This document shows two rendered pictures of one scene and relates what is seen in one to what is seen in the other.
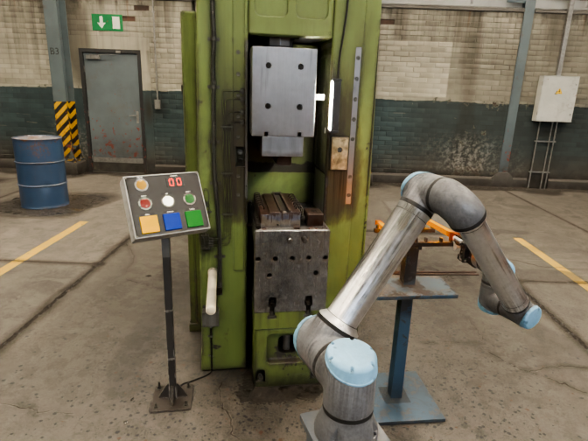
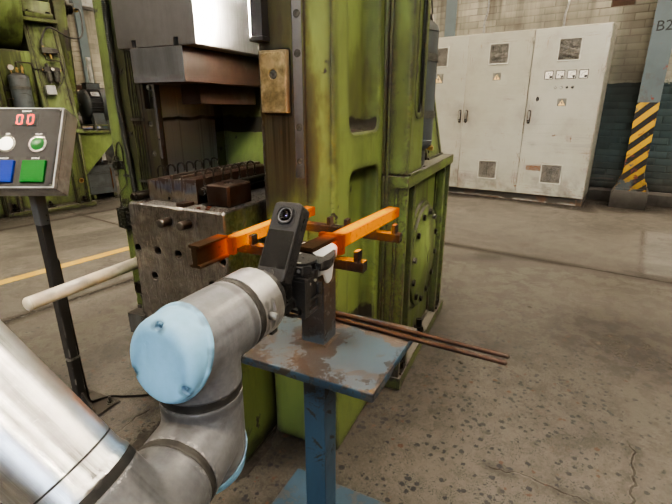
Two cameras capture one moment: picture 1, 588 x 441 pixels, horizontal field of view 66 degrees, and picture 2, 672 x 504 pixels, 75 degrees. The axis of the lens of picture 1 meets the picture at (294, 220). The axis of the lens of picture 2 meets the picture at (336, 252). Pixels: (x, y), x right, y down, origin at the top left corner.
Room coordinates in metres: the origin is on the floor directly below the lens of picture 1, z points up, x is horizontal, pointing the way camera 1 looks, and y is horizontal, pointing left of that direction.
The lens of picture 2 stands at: (1.32, -1.13, 1.20)
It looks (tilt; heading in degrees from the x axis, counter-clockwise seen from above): 18 degrees down; 34
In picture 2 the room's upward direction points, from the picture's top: straight up
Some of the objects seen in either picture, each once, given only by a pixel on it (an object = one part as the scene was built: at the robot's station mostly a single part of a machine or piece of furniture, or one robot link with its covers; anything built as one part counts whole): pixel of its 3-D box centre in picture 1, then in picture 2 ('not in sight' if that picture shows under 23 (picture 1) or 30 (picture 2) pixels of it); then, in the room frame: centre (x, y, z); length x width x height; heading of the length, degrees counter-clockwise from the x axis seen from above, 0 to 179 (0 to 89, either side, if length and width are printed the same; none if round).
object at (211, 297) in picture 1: (212, 290); (89, 280); (2.03, 0.39, 0.62); 0.44 x 0.05 x 0.05; 9
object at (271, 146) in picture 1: (277, 141); (205, 70); (2.38, 0.10, 1.32); 0.42 x 0.20 x 0.10; 9
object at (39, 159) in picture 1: (41, 171); not in sight; (5.78, 3.32, 0.44); 0.59 x 0.59 x 0.88
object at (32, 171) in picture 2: (193, 219); (33, 171); (1.95, 0.45, 1.01); 0.07 x 0.05 x 0.07; 124
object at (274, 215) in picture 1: (276, 207); (215, 179); (2.38, 0.10, 0.96); 0.42 x 0.20 x 0.09; 9
